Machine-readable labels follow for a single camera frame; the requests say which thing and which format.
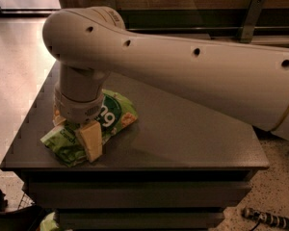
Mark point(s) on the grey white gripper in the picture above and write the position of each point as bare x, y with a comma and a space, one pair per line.
77, 109

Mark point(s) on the green rice chip bag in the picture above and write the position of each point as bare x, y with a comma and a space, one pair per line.
117, 112

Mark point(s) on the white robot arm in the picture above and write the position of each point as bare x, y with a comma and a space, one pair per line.
244, 81

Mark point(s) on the dark bin with green bag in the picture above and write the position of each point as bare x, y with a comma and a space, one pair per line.
26, 219

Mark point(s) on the grey drawer cabinet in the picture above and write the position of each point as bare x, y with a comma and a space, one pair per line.
176, 168

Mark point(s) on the black white striped tool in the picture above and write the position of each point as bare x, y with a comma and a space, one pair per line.
265, 218

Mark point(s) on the right metal bracket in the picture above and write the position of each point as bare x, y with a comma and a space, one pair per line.
245, 32

